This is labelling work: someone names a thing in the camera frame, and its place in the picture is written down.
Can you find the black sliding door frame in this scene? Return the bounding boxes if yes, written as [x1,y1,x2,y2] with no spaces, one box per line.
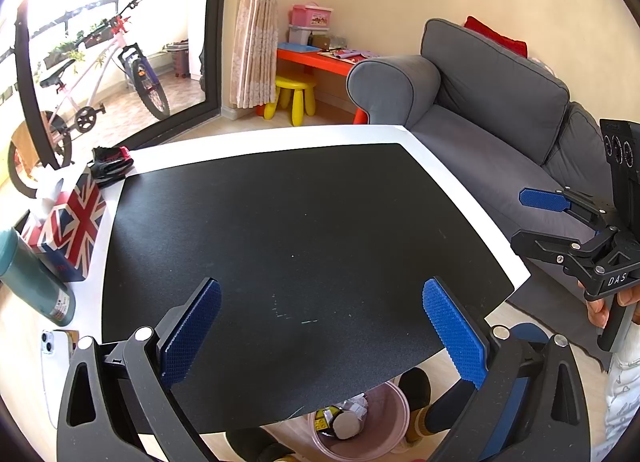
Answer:
[12,0,233,168]

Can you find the yellow plastic stool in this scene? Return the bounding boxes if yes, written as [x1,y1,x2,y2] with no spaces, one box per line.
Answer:
[263,74,318,127]

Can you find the mauve waste bin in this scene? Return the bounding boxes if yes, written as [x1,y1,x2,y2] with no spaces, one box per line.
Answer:
[167,42,191,79]

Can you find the pink storage box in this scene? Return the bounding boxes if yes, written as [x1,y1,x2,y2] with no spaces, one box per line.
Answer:
[291,3,333,29]

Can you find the person's right leg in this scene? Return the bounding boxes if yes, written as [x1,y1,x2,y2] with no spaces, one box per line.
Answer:
[400,324,546,448]

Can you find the person's left leg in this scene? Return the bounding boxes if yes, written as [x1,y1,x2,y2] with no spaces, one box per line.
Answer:
[225,429,296,462]

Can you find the person's right hand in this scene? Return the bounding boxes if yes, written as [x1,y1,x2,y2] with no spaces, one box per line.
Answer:
[575,281,640,329]

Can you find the grey sofa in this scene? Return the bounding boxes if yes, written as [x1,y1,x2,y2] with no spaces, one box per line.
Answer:
[346,17,640,358]

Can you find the grey storage box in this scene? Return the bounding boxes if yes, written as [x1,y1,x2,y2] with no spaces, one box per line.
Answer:
[287,24,332,48]

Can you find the union flag tissue box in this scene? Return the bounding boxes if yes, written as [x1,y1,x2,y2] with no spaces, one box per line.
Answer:
[20,167,107,283]

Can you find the planter with green plants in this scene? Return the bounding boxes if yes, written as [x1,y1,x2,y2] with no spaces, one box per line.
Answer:
[42,22,116,70]

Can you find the black table mat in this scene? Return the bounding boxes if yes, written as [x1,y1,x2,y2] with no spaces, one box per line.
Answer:
[100,142,516,435]

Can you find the colourful picture book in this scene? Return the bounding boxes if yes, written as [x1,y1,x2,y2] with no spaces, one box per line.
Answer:
[320,47,381,63]

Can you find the person's leg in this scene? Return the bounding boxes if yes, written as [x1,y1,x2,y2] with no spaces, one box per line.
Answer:
[400,324,546,448]
[225,429,296,462]

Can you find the pink translucent bin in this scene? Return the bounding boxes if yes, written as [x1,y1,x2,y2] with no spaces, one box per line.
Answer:
[305,382,411,460]

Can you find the person's right forearm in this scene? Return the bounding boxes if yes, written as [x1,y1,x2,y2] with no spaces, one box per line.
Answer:
[602,324,640,443]

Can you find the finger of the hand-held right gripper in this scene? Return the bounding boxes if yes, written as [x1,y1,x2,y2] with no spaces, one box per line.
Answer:
[518,186,609,237]
[510,229,625,284]

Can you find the red cushion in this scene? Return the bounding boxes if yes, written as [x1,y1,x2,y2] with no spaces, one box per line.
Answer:
[464,16,528,59]

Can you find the grey floor rug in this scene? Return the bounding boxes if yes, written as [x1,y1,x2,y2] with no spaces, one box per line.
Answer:
[505,267,616,368]

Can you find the white bicycle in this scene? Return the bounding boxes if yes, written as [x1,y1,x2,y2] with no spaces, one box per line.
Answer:
[7,0,172,198]

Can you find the teal thermos bottle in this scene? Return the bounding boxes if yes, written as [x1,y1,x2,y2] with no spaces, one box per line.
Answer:
[0,227,77,328]

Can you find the orange children's table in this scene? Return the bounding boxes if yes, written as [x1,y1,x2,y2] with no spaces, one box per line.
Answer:
[276,42,381,125]

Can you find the black cycling gloves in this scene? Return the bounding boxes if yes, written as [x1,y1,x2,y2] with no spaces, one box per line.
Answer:
[90,146,135,187]

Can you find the white smartphone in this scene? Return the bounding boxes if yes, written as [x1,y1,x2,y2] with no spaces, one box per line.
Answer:
[40,328,78,418]

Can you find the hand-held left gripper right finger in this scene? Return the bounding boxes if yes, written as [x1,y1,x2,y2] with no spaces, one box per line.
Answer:
[421,277,592,462]

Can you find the pink patterned curtain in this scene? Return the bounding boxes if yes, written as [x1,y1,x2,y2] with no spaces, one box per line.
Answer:
[231,0,279,110]

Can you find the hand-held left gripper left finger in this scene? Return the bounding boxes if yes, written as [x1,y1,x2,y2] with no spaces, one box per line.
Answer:
[56,277,223,462]

